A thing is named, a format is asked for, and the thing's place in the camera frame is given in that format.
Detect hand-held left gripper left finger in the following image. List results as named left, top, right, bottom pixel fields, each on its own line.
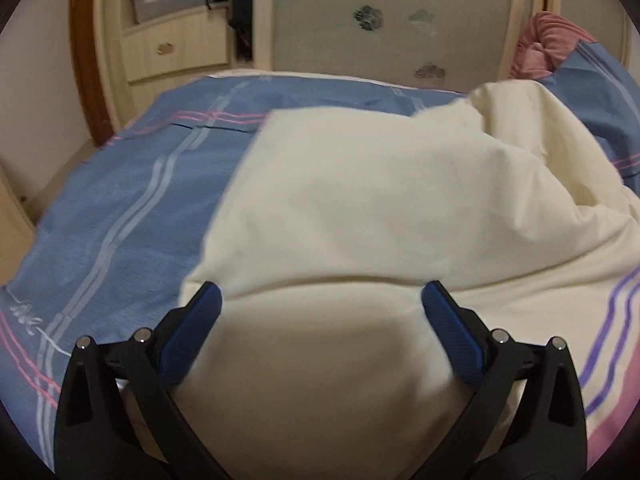
left=53, top=281, right=227, bottom=480

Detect cream wardrobe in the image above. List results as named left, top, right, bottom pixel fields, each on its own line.
left=93, top=0, right=636, bottom=128

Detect dark hanging clothes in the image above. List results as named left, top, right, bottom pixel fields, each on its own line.
left=228, top=0, right=255, bottom=61

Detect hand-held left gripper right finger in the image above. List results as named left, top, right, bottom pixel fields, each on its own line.
left=419, top=280, right=589, bottom=480

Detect frosted floral wardrobe door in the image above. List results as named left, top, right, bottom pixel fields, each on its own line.
left=252, top=0, right=521, bottom=93

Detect blue striped bed sheet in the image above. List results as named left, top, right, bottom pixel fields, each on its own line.
left=0, top=42, right=640, bottom=473

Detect cream cloth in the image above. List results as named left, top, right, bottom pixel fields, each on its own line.
left=120, top=81, right=640, bottom=480

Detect brown wooden door frame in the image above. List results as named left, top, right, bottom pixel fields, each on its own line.
left=69, top=0, right=117, bottom=147

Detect pink pillow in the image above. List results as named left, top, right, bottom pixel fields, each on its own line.
left=510, top=11, right=598, bottom=80

